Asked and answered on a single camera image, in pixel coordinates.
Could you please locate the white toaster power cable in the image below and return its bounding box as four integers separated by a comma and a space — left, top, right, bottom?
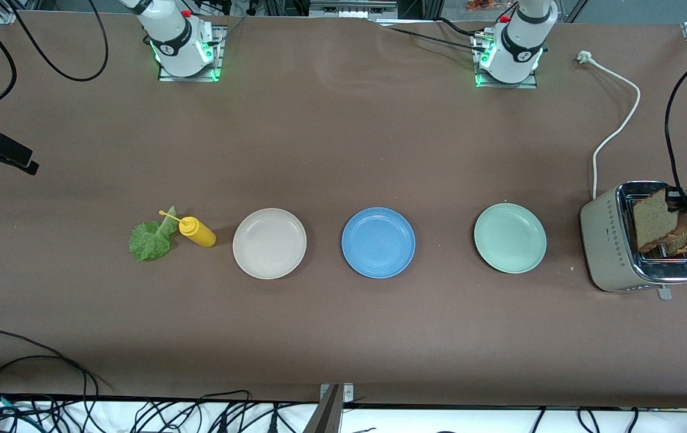
577, 51, 641, 200

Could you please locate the green lettuce leaf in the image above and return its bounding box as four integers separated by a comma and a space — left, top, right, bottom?
128, 206, 179, 263

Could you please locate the black floor cable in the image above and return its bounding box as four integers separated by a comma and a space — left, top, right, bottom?
133, 390, 254, 433
0, 355, 100, 422
0, 328, 91, 398

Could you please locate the blue plate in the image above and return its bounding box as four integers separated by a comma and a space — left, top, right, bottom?
341, 207, 416, 279

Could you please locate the yellow squeeze bottle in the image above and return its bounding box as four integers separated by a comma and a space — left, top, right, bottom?
159, 209, 217, 248

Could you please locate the black cable on table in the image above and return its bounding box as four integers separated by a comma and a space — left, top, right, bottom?
372, 20, 483, 54

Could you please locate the dark metal bar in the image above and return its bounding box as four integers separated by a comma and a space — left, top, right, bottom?
302, 385, 344, 433

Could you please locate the beige chrome-topped toaster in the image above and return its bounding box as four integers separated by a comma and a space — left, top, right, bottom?
580, 180, 687, 300

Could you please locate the off-white plate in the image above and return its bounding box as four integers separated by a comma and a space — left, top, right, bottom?
233, 208, 307, 280

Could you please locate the black looped cable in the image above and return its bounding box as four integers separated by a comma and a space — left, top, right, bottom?
7, 0, 109, 82

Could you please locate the pale green plate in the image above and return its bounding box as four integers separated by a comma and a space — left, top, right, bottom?
474, 203, 547, 274

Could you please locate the grey equipment box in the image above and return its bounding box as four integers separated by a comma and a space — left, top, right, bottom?
309, 0, 399, 19

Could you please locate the small metal table bracket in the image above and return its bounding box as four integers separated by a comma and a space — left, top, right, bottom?
319, 383, 355, 402

